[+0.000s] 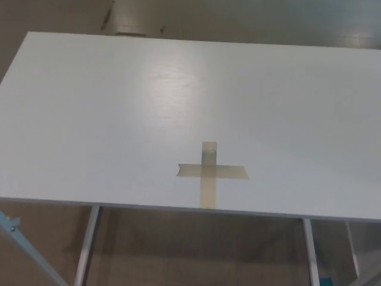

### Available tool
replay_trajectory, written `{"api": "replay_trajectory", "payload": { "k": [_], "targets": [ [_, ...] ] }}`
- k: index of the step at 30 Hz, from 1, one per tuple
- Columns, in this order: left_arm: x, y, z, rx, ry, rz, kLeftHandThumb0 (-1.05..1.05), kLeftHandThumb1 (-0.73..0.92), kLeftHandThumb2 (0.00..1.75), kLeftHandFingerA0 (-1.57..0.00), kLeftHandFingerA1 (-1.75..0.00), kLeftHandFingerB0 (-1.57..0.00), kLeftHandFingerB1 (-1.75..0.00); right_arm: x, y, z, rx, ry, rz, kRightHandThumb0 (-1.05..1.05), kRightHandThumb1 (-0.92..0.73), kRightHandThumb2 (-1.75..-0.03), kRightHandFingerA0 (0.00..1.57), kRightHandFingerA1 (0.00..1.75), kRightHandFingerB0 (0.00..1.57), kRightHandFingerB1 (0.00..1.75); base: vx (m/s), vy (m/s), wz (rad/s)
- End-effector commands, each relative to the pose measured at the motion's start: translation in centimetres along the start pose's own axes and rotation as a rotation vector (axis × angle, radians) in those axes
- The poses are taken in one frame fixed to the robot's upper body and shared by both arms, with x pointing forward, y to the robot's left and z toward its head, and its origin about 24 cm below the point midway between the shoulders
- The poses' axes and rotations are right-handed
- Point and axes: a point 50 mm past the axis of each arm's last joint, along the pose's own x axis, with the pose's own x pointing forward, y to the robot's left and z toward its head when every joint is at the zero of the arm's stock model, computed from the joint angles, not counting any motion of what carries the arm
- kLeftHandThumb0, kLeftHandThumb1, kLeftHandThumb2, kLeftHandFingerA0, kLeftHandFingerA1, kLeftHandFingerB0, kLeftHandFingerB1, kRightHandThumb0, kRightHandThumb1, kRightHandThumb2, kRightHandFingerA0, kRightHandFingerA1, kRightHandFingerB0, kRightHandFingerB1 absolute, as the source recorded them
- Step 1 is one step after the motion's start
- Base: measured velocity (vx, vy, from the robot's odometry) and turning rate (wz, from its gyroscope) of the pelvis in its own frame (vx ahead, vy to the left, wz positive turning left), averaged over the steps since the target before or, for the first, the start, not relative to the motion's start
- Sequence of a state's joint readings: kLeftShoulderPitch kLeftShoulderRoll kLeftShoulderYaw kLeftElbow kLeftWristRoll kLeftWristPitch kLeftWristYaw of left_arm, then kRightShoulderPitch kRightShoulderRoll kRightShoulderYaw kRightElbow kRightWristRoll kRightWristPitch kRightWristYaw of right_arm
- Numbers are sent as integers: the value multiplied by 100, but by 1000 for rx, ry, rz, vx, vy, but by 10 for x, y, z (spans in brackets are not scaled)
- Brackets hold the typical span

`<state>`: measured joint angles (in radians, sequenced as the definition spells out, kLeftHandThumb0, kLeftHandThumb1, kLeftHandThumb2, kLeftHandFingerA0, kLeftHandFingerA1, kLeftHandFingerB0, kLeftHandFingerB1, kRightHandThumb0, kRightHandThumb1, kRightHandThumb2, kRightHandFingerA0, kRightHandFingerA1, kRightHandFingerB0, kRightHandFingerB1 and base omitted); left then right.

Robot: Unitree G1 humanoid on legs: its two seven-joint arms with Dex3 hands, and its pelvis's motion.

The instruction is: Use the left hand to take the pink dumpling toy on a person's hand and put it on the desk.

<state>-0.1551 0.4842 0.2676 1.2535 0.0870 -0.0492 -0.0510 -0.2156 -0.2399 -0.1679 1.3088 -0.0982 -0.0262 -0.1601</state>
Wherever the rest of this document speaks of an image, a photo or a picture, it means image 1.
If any light blue metal frame bar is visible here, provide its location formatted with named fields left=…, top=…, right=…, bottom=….
left=0, top=209, right=70, bottom=286

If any thin white table leg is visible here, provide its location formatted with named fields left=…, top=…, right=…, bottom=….
left=345, top=220, right=361, bottom=278

